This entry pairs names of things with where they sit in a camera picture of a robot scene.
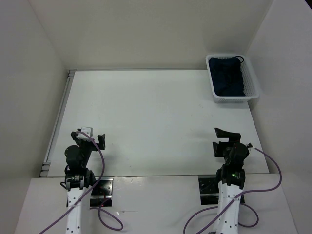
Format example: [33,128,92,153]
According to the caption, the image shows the navy blue shorts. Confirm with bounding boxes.
[208,56,245,97]

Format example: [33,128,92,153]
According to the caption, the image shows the white plastic basket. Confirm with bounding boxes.
[205,54,259,103]

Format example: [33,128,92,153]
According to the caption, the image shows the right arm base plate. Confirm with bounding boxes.
[198,176,219,205]

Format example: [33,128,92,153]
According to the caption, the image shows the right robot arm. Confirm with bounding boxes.
[213,128,250,234]

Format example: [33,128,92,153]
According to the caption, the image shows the purple cable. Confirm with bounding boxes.
[39,131,124,234]
[183,145,283,234]

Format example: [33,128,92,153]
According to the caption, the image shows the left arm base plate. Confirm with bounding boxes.
[66,177,115,208]

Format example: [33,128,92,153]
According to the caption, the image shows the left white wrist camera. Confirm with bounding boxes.
[77,127,93,141]

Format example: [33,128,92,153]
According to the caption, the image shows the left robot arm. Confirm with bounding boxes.
[64,127,105,234]

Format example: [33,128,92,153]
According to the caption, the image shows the aluminium table edge rail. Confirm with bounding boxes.
[39,70,76,177]

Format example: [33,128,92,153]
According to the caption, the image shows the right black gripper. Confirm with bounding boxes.
[212,127,241,163]

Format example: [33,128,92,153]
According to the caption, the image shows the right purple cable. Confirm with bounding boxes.
[183,145,283,234]

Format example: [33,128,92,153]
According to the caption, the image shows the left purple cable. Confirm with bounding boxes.
[39,131,124,234]

